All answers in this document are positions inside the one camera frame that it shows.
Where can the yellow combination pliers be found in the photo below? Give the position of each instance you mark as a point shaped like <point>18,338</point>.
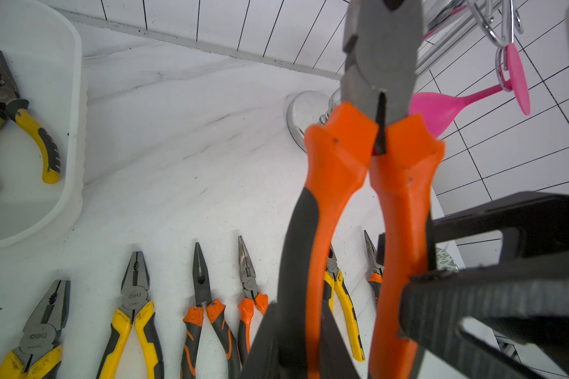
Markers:
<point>136,311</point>
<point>334,284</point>
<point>39,353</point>

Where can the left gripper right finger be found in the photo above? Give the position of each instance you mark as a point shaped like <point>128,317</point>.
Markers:
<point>525,299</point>

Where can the lower pink cup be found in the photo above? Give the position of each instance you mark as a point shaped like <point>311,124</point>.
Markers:
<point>439,111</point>

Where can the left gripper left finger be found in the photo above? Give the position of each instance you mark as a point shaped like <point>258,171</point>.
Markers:
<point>266,361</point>

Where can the chrome cup holder stand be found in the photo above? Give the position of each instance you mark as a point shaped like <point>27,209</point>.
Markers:
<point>381,42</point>

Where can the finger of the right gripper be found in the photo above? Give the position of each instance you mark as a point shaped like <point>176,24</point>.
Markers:
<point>532,224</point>

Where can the white plastic storage box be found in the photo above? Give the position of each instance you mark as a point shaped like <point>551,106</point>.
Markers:
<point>43,108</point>

